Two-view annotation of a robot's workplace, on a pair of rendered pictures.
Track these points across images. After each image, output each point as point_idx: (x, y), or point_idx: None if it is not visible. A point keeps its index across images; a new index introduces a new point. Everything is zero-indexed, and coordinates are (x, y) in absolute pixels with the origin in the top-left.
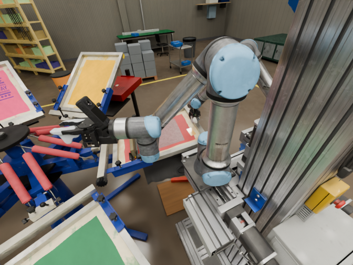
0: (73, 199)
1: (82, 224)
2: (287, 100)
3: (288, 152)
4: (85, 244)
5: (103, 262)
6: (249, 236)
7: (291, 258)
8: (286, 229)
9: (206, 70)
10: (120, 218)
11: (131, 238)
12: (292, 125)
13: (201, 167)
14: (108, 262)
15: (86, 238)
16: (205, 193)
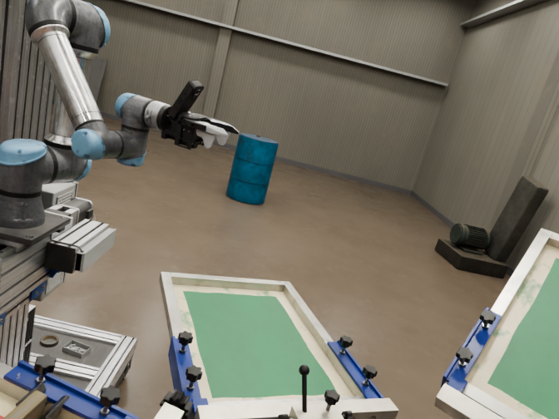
0: (252, 411)
1: (242, 400)
2: (29, 48)
3: (36, 101)
4: (239, 371)
5: (219, 342)
6: (76, 205)
7: (67, 194)
8: (45, 188)
9: (79, 29)
10: (175, 345)
11: (172, 327)
12: (35, 71)
13: (79, 161)
14: (213, 338)
15: (238, 377)
16: (52, 239)
